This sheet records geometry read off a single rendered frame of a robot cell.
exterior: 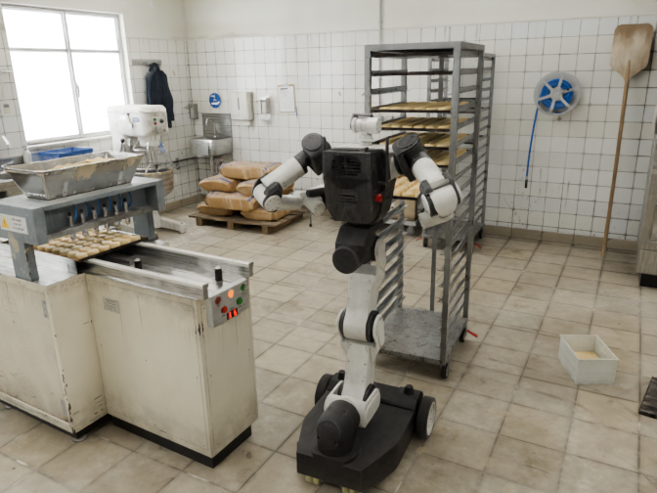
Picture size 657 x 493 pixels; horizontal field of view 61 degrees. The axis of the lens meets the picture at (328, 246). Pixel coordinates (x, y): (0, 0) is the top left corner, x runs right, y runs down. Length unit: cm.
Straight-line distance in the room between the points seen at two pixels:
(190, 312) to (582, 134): 440
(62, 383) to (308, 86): 473
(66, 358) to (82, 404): 27
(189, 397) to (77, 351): 61
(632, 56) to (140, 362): 472
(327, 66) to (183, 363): 470
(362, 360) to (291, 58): 485
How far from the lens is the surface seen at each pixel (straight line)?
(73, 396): 293
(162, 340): 252
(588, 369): 345
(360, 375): 253
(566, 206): 596
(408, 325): 359
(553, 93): 569
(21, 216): 267
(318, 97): 665
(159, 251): 281
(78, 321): 282
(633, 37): 576
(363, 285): 240
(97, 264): 270
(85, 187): 282
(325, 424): 236
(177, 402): 263
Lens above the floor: 170
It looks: 18 degrees down
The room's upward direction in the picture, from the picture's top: 1 degrees counter-clockwise
